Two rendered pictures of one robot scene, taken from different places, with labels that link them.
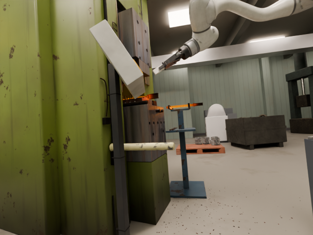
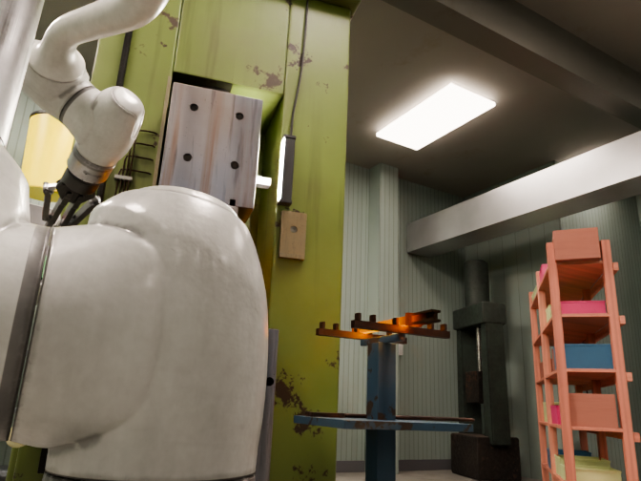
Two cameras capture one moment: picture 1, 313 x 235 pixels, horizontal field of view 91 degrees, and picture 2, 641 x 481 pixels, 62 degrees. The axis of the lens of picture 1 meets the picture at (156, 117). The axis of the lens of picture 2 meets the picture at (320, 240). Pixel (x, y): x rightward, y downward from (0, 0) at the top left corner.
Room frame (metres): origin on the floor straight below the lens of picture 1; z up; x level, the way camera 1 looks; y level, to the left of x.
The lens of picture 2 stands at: (0.63, -1.37, 0.71)
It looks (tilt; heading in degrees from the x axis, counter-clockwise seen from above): 17 degrees up; 51
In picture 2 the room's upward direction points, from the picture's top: 3 degrees clockwise
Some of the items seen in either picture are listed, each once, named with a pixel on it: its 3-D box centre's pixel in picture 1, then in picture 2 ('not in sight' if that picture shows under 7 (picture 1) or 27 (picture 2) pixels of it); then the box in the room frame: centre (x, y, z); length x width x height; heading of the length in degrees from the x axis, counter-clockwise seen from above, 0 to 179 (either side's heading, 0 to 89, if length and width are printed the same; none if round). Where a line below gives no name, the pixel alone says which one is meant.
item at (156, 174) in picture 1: (134, 181); not in sight; (1.47, 0.25, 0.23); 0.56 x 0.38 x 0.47; 68
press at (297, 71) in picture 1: (303, 92); not in sight; (5.76, -5.56, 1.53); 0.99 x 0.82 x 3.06; 171
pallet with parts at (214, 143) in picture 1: (198, 144); not in sight; (3.90, -1.00, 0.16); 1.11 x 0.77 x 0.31; 80
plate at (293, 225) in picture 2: (146, 77); (292, 235); (1.68, 0.07, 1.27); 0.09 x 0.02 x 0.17; 158
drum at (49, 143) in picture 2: not in sight; (50, 157); (1.45, 3.42, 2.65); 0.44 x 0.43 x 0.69; 81
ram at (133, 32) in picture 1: (125, 48); (217, 171); (1.46, 0.25, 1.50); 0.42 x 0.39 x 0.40; 68
